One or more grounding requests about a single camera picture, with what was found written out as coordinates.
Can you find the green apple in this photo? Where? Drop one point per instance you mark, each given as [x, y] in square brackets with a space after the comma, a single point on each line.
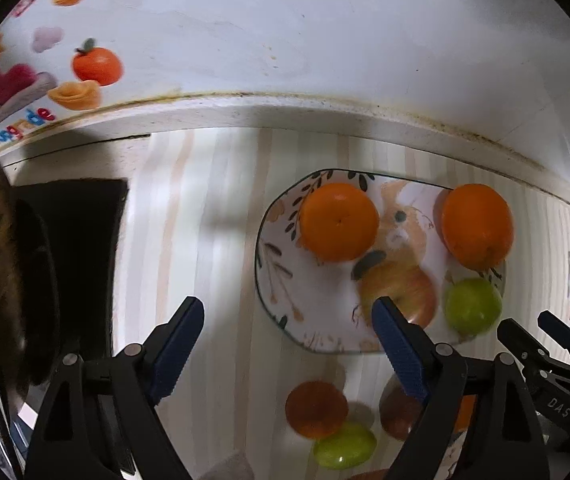
[473, 306]
[345, 446]

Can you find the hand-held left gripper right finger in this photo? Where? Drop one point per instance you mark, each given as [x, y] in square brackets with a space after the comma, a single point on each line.
[397, 345]

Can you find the festive wall sticker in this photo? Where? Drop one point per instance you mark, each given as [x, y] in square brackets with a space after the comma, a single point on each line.
[97, 65]

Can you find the striped mat with cat print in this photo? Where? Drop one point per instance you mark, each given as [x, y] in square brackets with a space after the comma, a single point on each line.
[215, 260]

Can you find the orange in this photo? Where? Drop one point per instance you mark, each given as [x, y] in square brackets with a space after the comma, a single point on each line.
[467, 410]
[476, 226]
[339, 221]

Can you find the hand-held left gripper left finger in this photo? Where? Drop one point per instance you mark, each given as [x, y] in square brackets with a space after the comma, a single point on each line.
[177, 345]

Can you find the dark red apple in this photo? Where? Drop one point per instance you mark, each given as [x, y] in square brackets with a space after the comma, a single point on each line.
[395, 415]

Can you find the red yellow apple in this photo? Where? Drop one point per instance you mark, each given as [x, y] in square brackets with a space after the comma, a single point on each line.
[407, 285]

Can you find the floral oval ceramic plate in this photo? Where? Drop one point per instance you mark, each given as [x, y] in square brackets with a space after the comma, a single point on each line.
[285, 280]

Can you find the dark orange persimmon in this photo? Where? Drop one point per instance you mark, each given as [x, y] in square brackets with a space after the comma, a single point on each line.
[316, 408]

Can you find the black gas stove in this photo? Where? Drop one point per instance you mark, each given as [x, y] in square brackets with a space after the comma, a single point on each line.
[85, 240]

